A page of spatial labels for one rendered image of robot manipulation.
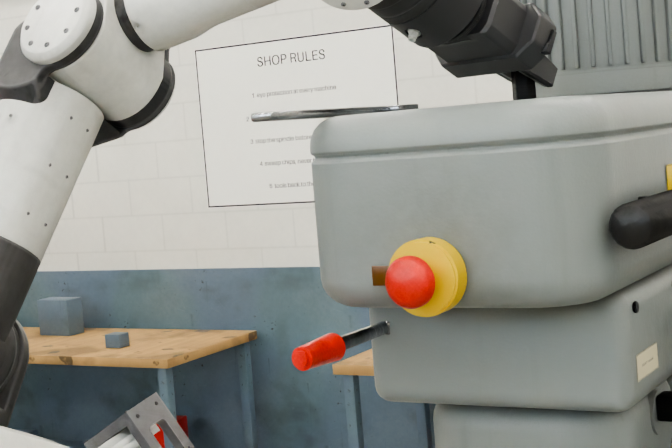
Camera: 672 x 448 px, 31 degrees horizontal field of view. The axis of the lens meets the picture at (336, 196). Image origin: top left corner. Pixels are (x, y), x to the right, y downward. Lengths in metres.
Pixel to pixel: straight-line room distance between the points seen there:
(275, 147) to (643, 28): 5.08
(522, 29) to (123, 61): 0.35
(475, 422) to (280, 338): 5.32
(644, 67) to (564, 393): 0.40
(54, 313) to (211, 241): 0.99
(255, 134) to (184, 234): 0.73
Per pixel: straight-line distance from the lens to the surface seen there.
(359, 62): 6.03
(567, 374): 1.03
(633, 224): 0.92
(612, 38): 1.29
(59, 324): 6.92
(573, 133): 0.92
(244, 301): 6.50
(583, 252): 0.93
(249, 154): 6.39
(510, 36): 1.07
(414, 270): 0.90
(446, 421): 1.13
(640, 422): 1.12
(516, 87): 1.14
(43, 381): 7.54
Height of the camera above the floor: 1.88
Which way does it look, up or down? 3 degrees down
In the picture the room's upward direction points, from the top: 5 degrees counter-clockwise
